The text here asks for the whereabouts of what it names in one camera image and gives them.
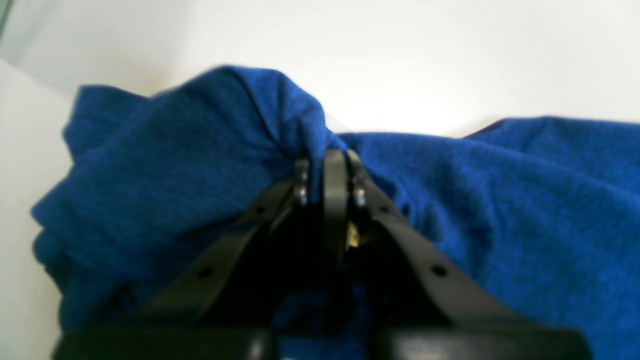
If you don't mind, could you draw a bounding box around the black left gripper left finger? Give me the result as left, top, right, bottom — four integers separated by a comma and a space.
54, 159, 309, 360

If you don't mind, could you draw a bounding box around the blue t-shirt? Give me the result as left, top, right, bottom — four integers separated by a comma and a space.
32, 66, 640, 360

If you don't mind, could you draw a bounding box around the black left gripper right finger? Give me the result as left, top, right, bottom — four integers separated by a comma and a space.
323, 149, 593, 360

